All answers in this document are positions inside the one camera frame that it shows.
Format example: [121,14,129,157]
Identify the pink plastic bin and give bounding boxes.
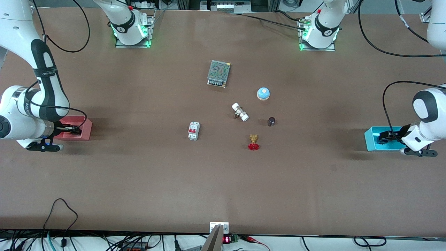
[52,116,93,141]

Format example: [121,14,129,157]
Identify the cyan plastic bin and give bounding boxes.
[364,126,408,152]

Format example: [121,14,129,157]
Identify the white red circuit breaker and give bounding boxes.
[188,121,200,141]

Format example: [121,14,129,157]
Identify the black power strip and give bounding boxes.
[131,0,164,10]

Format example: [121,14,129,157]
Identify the metal mesh power supply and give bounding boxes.
[207,60,231,88]

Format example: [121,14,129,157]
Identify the white pipe ball valve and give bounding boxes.
[232,102,250,122]

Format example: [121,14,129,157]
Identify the grey device with labels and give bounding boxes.
[200,0,252,13]

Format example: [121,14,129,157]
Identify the black looped cable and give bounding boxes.
[43,198,78,249]

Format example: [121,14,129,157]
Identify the black coiled cable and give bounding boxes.
[354,236,387,247]

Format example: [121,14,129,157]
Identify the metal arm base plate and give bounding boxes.
[299,17,336,52]
[115,10,154,48]

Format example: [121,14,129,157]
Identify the aluminium corner bracket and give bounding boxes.
[419,6,434,24]

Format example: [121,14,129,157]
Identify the white metal edge bracket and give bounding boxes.
[209,222,230,234]

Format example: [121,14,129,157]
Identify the red clip wires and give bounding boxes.
[240,236,271,251]

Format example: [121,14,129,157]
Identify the black cables on table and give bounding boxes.
[226,12,308,31]

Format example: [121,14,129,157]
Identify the grey camera mount pole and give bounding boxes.
[201,225,224,251]

